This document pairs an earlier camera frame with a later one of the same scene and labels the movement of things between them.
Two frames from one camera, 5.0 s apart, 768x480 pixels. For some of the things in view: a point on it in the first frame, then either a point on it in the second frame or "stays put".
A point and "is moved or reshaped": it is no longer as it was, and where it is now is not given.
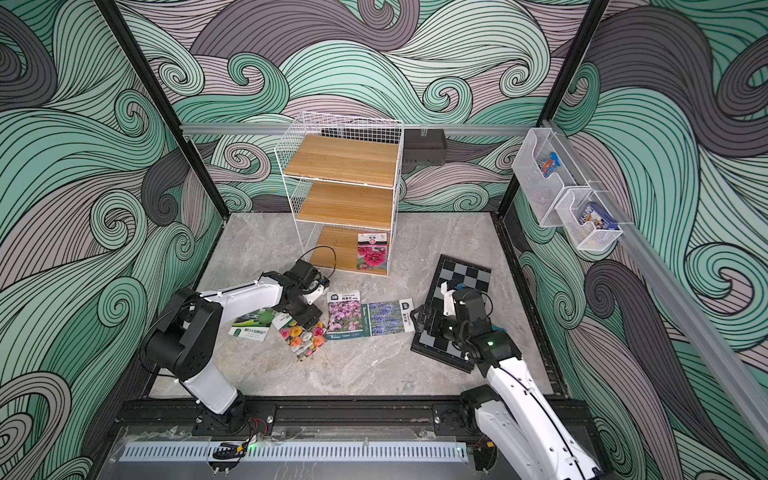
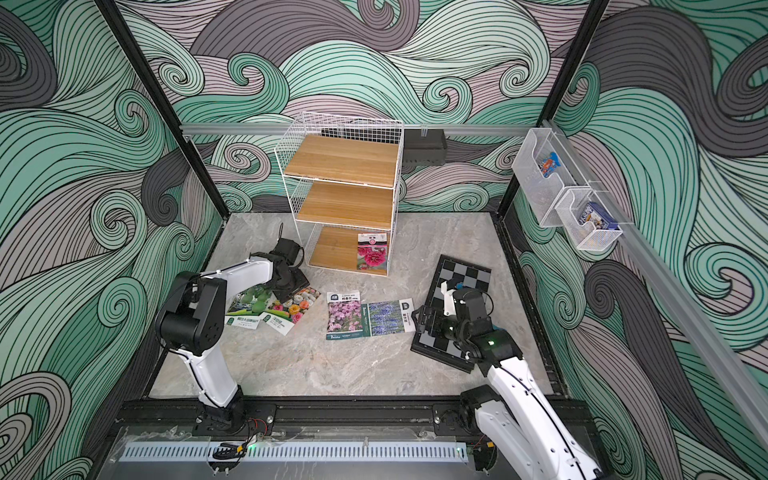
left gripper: (313, 315) → (303, 282)
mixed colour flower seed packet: (304, 342) is moved or reshaped
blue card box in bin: (599, 217) stays put
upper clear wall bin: (545, 168) stays put
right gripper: (428, 315) stays put
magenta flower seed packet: (372, 251) stays put
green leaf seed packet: (254, 325) is moved or reshaped
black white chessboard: (464, 274) stays put
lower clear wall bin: (586, 218) stays put
